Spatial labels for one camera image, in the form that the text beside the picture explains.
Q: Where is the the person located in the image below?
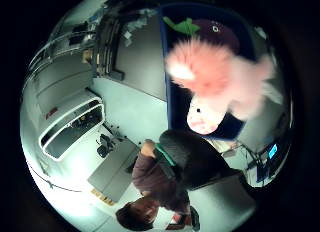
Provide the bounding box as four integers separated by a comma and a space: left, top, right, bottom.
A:
115, 151, 201, 232

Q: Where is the blue storage bin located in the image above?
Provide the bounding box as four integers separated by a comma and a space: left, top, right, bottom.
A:
157, 3, 264, 141

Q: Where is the grey rectangular panel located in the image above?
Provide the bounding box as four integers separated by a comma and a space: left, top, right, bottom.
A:
87, 139, 140, 204

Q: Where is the monitor with blue screen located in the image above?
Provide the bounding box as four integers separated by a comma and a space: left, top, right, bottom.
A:
265, 141, 280, 162

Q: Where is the pink fluffy soft toy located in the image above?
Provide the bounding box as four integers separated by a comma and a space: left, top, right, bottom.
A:
164, 36, 284, 136

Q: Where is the black mounted device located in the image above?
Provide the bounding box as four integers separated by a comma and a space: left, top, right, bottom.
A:
96, 133, 116, 159

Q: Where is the yellow label strip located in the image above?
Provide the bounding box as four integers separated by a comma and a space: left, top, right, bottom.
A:
89, 187, 116, 207

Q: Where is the grey partition board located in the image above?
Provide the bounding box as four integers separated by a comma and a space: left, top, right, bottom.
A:
114, 14, 168, 102

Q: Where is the purple eggplant soft toy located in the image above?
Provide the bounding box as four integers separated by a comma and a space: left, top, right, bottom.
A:
162, 16, 242, 55

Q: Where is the dark metal rack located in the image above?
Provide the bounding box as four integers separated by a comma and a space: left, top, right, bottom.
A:
92, 11, 126, 82

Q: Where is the thin black cable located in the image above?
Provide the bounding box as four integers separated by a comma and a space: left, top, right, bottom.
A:
27, 164, 83, 194

